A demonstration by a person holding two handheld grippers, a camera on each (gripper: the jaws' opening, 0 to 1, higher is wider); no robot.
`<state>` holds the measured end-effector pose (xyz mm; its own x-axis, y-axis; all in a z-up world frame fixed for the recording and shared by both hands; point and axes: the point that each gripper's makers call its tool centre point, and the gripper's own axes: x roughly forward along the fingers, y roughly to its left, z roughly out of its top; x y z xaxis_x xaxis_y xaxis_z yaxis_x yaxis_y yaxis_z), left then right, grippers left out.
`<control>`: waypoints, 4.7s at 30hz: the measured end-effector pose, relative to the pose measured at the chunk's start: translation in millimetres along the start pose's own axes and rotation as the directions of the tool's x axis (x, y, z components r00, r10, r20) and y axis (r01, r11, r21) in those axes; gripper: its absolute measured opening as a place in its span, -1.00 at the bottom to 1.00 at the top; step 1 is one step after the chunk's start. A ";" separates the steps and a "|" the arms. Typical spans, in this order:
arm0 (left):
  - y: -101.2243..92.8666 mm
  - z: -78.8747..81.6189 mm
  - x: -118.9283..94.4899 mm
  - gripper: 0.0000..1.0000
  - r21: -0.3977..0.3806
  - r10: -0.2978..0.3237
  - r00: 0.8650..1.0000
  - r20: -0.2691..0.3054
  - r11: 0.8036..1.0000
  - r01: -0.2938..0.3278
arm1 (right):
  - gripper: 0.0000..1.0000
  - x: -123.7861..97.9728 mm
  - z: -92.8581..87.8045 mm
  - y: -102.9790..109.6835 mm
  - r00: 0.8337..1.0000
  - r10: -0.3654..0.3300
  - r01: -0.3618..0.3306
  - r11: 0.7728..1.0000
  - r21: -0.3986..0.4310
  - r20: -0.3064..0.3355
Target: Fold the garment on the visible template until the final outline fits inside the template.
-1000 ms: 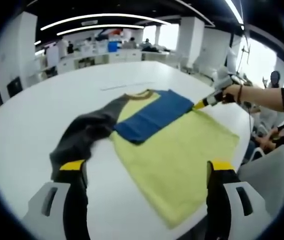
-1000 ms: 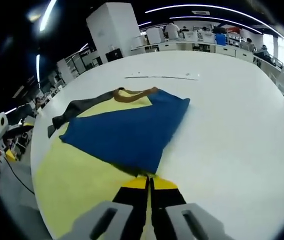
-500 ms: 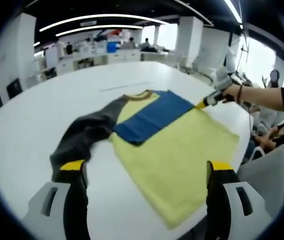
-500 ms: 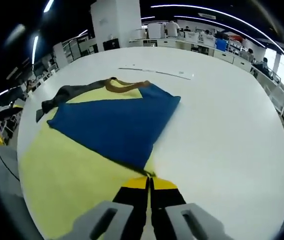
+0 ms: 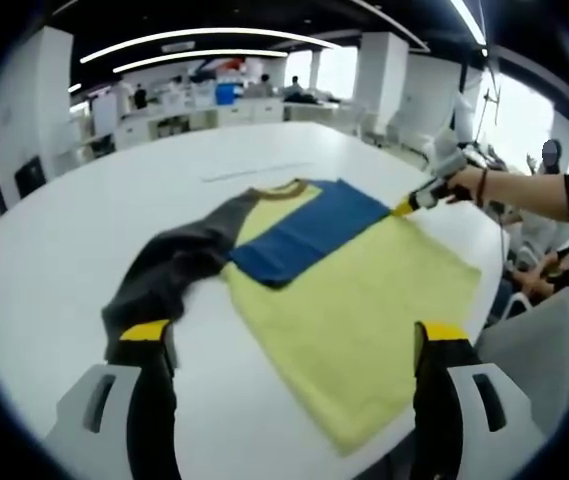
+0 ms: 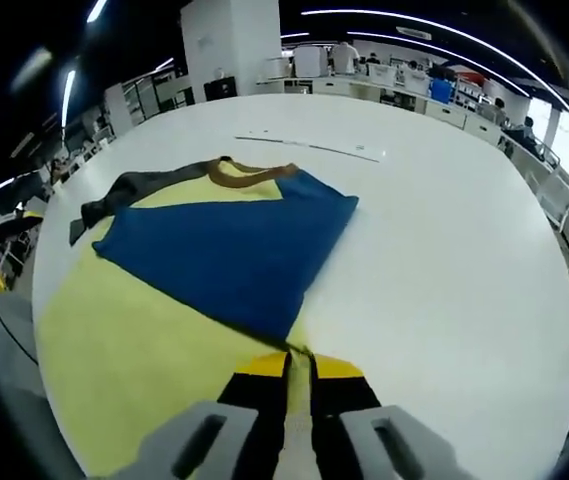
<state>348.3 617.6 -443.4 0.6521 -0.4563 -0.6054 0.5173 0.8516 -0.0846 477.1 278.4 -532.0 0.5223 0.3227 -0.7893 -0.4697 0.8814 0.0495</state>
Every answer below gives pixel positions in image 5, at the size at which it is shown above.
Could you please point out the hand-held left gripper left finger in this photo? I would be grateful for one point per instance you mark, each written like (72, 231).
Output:
(114, 430)

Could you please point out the blue storage bin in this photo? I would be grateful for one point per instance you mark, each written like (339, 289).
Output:
(226, 93)

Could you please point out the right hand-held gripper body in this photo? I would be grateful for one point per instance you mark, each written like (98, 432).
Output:
(446, 155)

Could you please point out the yellow blue grey garment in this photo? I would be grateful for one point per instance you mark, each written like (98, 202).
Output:
(354, 310)

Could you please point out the white square pillar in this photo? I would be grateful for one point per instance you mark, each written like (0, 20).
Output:
(381, 85)
(34, 110)

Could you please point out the dark wrist band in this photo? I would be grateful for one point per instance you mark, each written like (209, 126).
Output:
(482, 187)

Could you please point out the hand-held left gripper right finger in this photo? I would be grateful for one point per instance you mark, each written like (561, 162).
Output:
(464, 430)

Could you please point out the straight ceiling light strip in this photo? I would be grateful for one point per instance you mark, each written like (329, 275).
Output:
(470, 20)

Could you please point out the white flat strip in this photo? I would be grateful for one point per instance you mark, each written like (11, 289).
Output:
(259, 171)

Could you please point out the black cabinet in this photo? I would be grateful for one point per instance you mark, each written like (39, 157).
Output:
(29, 177)

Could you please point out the black stand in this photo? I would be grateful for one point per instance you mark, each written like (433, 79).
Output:
(486, 110)

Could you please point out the person's right hand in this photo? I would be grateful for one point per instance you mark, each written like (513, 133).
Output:
(466, 185)

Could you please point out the short ceiling light strip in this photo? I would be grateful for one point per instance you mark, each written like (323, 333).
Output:
(74, 87)

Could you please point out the white counter cabinets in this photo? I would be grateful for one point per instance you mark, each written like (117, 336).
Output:
(224, 117)

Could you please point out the long curved ceiling light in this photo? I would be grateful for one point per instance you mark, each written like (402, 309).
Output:
(209, 34)

